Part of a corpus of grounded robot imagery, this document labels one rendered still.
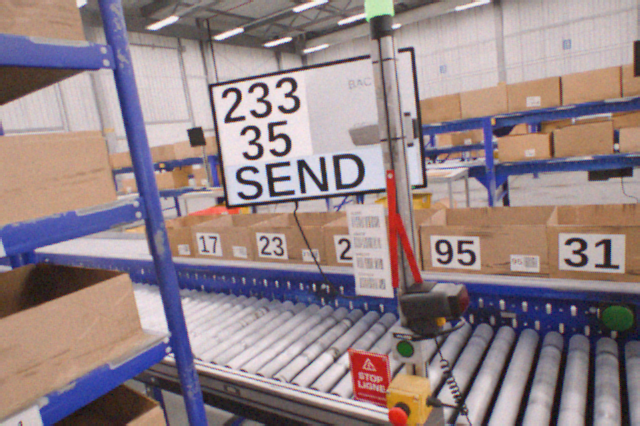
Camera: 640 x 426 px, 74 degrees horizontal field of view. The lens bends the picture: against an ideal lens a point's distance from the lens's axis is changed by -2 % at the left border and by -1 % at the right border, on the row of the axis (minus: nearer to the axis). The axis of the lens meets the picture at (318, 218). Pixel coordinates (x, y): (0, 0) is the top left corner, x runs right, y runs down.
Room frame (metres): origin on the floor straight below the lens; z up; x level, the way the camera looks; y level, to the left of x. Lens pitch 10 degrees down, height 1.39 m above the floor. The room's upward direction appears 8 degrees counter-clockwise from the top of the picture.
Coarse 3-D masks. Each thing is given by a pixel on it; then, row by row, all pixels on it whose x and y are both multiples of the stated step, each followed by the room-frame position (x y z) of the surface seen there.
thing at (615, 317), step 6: (612, 306) 1.05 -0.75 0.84; (618, 306) 1.05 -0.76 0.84; (606, 312) 1.06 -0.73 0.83; (612, 312) 1.05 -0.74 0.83; (618, 312) 1.04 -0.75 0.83; (624, 312) 1.03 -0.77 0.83; (630, 312) 1.03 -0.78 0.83; (606, 318) 1.06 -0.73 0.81; (612, 318) 1.05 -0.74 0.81; (618, 318) 1.04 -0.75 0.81; (624, 318) 1.03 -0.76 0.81; (630, 318) 1.03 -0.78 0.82; (606, 324) 1.06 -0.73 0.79; (612, 324) 1.05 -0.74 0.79; (618, 324) 1.04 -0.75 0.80; (624, 324) 1.03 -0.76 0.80; (630, 324) 1.03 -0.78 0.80; (618, 330) 1.04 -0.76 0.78
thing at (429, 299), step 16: (416, 288) 0.77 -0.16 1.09; (432, 288) 0.75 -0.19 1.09; (448, 288) 0.74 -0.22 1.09; (464, 288) 0.74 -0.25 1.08; (400, 304) 0.76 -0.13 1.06; (416, 304) 0.74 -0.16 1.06; (432, 304) 0.73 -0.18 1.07; (448, 304) 0.71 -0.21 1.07; (464, 304) 0.72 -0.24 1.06; (416, 320) 0.76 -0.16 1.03; (432, 320) 0.75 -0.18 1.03; (416, 336) 0.76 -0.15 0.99; (432, 336) 0.74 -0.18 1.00
